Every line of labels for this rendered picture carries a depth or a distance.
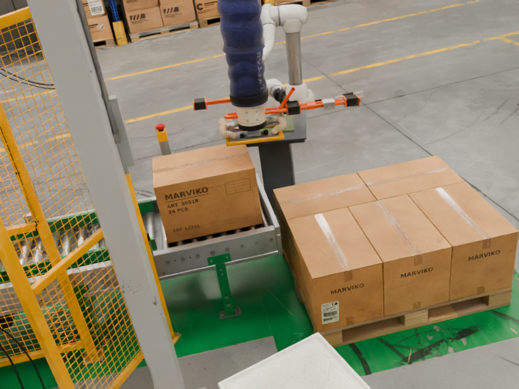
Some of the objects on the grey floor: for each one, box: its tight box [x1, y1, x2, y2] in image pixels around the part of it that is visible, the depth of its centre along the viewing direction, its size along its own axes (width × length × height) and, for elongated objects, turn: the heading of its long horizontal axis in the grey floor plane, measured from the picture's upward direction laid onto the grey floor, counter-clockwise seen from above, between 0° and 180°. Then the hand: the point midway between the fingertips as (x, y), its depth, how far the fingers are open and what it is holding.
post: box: [156, 128, 171, 156], centre depth 408 cm, size 7×7×100 cm
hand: (286, 106), depth 338 cm, fingers open, 7 cm apart
